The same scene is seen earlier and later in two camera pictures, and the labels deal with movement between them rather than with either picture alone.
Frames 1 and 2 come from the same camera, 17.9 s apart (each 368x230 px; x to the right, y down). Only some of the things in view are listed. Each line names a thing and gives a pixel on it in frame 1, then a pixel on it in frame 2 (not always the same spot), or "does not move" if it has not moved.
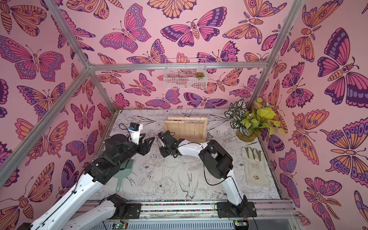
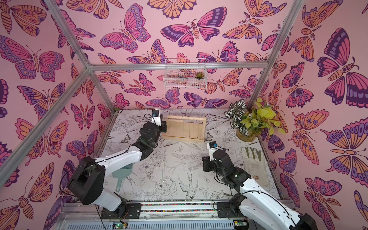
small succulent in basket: [200, 74] does not move
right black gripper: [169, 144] → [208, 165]
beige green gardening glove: [256, 171] does not move
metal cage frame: [15, 161] does not move
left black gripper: [144, 147] → [163, 127]
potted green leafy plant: [248, 124] does not move
